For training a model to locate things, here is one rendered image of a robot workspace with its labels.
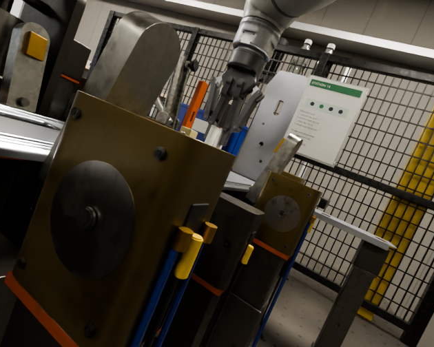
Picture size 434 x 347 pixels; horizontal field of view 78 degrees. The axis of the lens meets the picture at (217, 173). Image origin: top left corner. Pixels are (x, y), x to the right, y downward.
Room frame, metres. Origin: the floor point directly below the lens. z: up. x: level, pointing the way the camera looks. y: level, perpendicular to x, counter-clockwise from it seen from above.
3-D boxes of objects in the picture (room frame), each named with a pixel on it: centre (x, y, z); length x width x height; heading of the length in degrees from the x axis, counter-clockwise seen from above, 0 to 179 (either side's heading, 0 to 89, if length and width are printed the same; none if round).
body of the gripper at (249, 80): (0.60, 0.03, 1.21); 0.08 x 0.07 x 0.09; 65
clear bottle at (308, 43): (1.23, -0.15, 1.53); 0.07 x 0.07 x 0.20
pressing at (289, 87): (0.84, -0.09, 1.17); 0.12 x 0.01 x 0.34; 65
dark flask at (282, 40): (1.28, -0.04, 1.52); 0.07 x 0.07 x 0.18
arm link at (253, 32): (0.60, 0.03, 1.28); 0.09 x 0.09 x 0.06
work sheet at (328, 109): (1.06, -0.29, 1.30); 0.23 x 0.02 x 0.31; 65
